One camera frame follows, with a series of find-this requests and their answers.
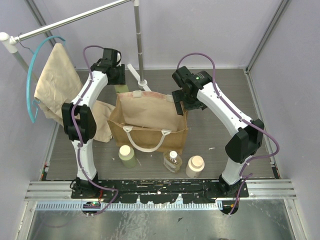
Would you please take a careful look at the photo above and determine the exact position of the white clothes rack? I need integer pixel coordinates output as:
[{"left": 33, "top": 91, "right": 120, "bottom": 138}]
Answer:
[{"left": 0, "top": 0, "right": 151, "bottom": 92}]

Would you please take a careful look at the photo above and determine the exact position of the burlap canvas tote bag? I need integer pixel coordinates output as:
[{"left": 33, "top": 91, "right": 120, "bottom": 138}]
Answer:
[{"left": 107, "top": 90, "right": 189, "bottom": 154}]

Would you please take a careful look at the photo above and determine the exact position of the beige cloth garment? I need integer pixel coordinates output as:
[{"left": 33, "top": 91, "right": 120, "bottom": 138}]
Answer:
[{"left": 34, "top": 43, "right": 115, "bottom": 143}]

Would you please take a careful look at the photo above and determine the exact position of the aluminium frame post left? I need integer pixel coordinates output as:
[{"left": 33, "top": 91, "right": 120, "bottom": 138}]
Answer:
[{"left": 24, "top": 0, "right": 56, "bottom": 48}]

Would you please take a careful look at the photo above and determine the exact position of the teal clothes hanger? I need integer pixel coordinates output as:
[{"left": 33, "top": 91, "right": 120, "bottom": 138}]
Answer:
[{"left": 25, "top": 35, "right": 66, "bottom": 124}]

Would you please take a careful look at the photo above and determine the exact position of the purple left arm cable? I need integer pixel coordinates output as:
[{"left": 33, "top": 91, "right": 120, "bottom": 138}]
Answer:
[{"left": 71, "top": 45, "right": 120, "bottom": 216}]

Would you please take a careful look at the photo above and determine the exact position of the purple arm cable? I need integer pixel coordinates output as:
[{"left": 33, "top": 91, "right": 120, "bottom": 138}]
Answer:
[
  {"left": 71, "top": 45, "right": 120, "bottom": 216},
  {"left": 176, "top": 51, "right": 281, "bottom": 216}
]

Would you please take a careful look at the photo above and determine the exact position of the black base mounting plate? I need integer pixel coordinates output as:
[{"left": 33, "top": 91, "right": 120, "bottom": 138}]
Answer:
[{"left": 69, "top": 178, "right": 240, "bottom": 204}]

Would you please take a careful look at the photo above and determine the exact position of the aluminium frame post right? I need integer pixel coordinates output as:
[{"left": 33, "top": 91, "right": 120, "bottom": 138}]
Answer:
[{"left": 245, "top": 0, "right": 293, "bottom": 74}]

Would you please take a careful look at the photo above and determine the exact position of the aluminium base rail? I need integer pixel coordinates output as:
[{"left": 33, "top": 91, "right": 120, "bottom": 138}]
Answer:
[{"left": 24, "top": 178, "right": 297, "bottom": 201}]

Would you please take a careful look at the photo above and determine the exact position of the cream bottle wooden cap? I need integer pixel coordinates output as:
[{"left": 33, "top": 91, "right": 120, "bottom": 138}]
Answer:
[{"left": 185, "top": 155, "right": 205, "bottom": 179}]

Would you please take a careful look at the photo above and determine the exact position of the green bottle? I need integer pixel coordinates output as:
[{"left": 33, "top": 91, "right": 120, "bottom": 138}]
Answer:
[{"left": 118, "top": 145, "right": 138, "bottom": 168}]

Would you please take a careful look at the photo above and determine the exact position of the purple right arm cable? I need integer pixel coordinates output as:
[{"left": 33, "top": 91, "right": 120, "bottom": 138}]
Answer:
[{"left": 176, "top": 51, "right": 281, "bottom": 216}]

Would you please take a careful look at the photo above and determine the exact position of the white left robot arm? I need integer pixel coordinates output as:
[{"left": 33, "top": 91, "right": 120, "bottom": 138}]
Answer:
[{"left": 61, "top": 45, "right": 126, "bottom": 198}]

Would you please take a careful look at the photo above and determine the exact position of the clear amber liquid bottle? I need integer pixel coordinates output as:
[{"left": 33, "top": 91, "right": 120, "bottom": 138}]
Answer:
[{"left": 163, "top": 150, "right": 183, "bottom": 173}]

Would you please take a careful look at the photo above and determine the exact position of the white cable duct strip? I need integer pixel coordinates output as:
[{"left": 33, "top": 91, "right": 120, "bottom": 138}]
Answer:
[{"left": 35, "top": 200, "right": 223, "bottom": 211}]

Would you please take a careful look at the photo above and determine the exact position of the aluminium frame post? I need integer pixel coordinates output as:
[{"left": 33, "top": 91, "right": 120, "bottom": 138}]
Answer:
[
  {"left": 245, "top": 0, "right": 293, "bottom": 74},
  {"left": 24, "top": 0, "right": 56, "bottom": 48}
]

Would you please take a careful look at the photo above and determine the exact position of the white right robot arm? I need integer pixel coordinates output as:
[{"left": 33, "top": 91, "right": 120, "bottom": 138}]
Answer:
[{"left": 172, "top": 66, "right": 264, "bottom": 197}]

